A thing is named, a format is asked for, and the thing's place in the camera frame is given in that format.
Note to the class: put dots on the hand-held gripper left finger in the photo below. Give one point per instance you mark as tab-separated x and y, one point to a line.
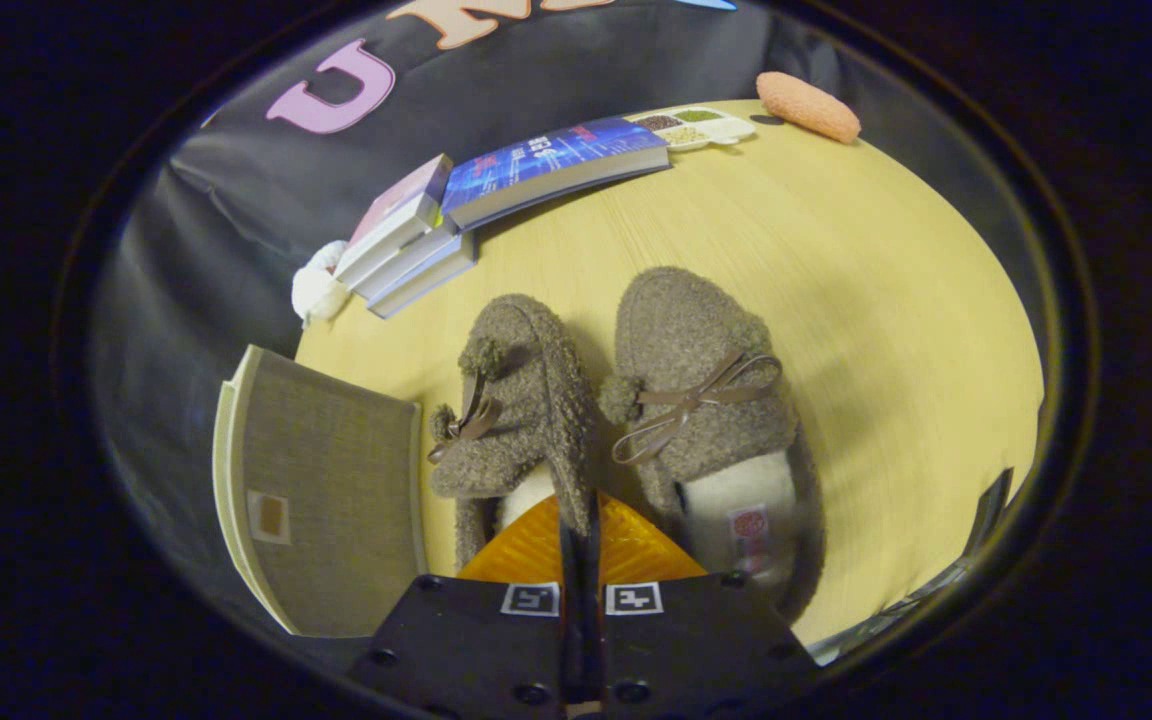
568	640

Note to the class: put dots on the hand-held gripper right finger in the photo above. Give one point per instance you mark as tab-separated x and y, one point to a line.
596	640

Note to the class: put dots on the brown fuzzy shoe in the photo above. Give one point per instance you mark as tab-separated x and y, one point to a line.
686	330
531	390

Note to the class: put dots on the beige fabric storage box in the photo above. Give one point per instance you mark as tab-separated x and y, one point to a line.
336	500

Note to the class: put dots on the grey blue book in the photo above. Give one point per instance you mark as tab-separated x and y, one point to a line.
431	283

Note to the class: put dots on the white book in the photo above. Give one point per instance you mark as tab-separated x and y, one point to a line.
406	262

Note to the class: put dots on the white plush toy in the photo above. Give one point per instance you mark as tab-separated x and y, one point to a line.
316	290

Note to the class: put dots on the pink cover book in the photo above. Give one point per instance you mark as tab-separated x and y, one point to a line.
401	200

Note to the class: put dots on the blue cover book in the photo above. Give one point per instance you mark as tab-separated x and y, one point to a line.
546	160

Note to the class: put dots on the white divided grain tray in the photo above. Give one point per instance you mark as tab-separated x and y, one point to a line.
706	128

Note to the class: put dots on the small black disc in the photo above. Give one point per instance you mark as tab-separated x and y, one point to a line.
766	119

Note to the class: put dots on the orange oval sponge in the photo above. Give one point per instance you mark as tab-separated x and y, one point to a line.
806	105

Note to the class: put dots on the dark metal frame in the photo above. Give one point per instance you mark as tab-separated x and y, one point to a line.
986	515

